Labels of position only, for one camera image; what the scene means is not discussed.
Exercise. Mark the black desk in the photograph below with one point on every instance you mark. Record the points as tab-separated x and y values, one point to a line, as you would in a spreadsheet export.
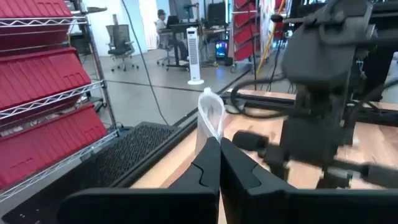
183	28

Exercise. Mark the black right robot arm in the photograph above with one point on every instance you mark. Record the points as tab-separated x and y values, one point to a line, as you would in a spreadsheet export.
323	46

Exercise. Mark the computer with lit panel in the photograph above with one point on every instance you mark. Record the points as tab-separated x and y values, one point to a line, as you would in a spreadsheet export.
221	49

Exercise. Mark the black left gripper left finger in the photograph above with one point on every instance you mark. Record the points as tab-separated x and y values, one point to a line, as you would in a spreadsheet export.
186	205

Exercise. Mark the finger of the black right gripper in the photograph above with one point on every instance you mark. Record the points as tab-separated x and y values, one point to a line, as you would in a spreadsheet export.
344	182
328	180

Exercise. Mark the person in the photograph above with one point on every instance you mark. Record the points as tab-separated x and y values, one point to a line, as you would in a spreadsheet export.
161	23

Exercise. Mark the black perforated case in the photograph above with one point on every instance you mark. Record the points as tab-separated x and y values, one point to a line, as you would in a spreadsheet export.
124	155

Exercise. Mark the clear plastic zip bag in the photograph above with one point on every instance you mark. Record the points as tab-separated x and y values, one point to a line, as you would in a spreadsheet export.
211	112

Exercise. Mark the red plastic bin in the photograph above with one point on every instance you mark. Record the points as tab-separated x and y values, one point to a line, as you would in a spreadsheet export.
40	74
46	146
31	9

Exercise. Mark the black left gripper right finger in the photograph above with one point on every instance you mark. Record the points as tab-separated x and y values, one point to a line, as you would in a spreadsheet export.
264	205

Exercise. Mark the white tower fan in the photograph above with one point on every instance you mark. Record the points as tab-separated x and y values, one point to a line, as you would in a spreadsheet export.
194	56

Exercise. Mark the rack with red bins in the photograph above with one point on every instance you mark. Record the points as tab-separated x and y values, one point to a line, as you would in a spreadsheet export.
245	40

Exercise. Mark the grey office chair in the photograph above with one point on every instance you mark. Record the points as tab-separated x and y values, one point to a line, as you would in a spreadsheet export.
119	39

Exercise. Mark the black monitor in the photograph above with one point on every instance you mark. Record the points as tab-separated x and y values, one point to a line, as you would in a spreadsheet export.
216	14

